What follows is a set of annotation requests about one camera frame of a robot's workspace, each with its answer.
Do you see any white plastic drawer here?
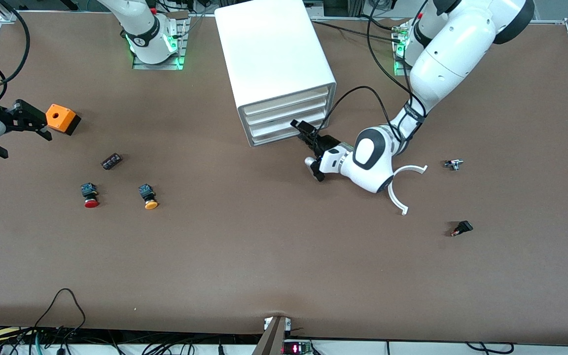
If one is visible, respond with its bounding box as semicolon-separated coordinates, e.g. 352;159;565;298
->
246;112;336;148
242;99;337;131
238;85;337;118

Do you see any orange button box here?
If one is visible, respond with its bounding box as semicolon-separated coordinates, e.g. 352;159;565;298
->
46;104;81;136

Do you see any red mushroom push button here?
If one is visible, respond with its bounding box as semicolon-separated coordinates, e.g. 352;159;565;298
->
80;182;100;209

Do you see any yellow mushroom push button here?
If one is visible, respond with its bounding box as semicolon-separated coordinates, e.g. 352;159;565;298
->
138;184;159;210

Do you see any white bin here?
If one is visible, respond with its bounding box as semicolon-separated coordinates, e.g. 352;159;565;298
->
214;0;338;147

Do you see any small device with red display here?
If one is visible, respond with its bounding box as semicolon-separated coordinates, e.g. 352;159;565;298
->
282;339;313;355

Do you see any white curved plastic bracket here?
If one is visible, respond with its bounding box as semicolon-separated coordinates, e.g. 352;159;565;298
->
387;164;428;216

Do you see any black looped cable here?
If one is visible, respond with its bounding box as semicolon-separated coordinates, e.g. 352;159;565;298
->
33;288;87;341

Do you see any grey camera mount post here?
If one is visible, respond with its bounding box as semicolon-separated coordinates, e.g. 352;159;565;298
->
252;316;292;355

